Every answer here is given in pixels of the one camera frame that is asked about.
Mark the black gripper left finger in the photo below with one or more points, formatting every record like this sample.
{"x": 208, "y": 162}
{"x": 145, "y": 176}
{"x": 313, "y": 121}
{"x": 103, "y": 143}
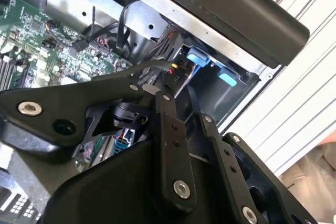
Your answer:
{"x": 52, "y": 103}

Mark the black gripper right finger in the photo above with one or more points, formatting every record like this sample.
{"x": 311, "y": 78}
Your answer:
{"x": 228, "y": 159}

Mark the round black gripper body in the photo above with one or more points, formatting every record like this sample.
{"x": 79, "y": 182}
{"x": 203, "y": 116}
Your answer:
{"x": 118, "y": 195}

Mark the hard disk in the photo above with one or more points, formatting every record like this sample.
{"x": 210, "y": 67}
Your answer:
{"x": 197, "y": 57}

